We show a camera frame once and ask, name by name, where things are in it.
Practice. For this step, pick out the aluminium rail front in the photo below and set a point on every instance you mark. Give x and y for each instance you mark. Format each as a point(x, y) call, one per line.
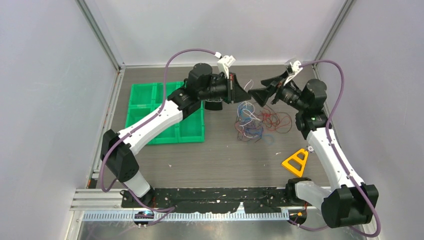
point(119, 205)

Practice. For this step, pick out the yellow triangle block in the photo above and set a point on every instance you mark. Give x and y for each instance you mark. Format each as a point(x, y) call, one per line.
point(296, 163)

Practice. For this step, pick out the green bin back left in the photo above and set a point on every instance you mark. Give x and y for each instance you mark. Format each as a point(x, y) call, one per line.
point(142, 94)

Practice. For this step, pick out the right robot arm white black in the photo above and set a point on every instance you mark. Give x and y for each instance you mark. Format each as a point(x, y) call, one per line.
point(349, 201)

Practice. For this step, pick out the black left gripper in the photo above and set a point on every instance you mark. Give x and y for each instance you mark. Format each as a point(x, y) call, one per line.
point(239, 93)

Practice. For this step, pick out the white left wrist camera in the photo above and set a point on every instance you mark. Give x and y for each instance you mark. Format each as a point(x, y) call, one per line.
point(224, 63)

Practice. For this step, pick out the black metronome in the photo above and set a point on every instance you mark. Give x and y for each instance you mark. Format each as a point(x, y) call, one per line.
point(213, 105)

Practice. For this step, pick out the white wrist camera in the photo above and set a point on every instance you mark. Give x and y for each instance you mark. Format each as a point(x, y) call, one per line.
point(293, 67)
point(224, 63)

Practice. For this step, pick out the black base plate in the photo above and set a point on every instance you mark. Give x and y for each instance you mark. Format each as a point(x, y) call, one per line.
point(221, 200)

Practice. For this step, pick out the small round silver part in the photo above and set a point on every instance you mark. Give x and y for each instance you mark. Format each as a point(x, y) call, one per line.
point(310, 148)

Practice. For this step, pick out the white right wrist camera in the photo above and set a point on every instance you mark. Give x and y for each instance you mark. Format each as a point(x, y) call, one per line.
point(293, 67)

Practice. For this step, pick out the green bin back right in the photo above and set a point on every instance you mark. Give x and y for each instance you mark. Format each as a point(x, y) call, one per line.
point(182, 85)

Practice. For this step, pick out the aluminium corner post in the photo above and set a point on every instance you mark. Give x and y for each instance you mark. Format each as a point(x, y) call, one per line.
point(98, 25)

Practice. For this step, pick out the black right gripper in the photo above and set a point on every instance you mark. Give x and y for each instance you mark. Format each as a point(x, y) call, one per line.
point(261, 96)

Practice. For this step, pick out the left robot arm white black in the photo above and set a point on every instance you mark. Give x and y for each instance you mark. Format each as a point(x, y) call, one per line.
point(119, 149)

